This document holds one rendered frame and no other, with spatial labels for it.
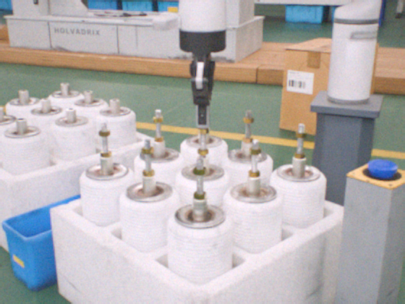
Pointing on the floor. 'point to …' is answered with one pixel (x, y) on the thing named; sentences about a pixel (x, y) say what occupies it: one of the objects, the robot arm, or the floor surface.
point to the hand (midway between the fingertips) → (202, 115)
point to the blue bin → (33, 246)
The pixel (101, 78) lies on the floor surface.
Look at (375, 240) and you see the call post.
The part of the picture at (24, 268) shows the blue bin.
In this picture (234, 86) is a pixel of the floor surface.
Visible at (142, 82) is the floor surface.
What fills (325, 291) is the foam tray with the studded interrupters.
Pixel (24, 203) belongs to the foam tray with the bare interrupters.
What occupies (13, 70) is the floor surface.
